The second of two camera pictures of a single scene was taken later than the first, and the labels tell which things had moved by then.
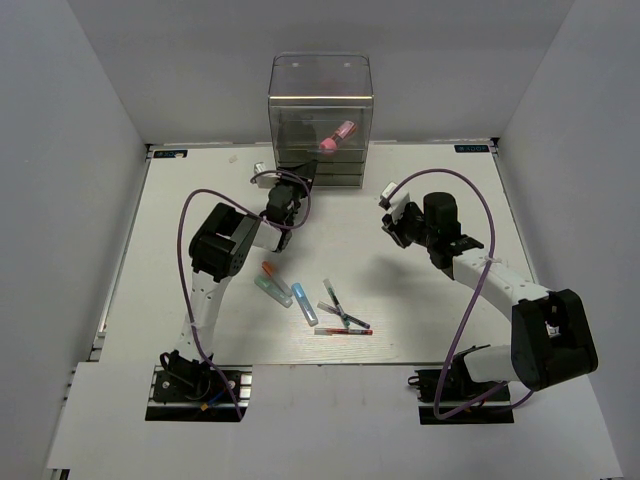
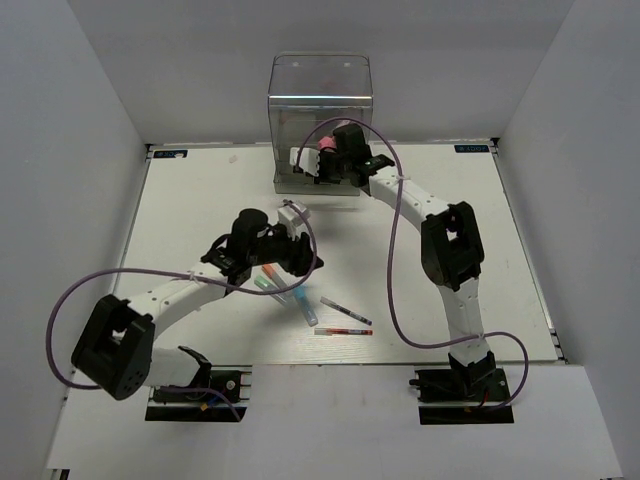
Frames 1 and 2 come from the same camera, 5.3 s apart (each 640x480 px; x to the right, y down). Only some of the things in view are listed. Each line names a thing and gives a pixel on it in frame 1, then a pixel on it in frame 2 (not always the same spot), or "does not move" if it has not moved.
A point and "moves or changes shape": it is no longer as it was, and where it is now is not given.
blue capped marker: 305,304 does not move
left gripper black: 305,171 -> 301,260
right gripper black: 396,229 -> 322,177
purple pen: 325,306 moves or changes shape
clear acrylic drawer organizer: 321,109 does not move
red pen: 339,331 does not move
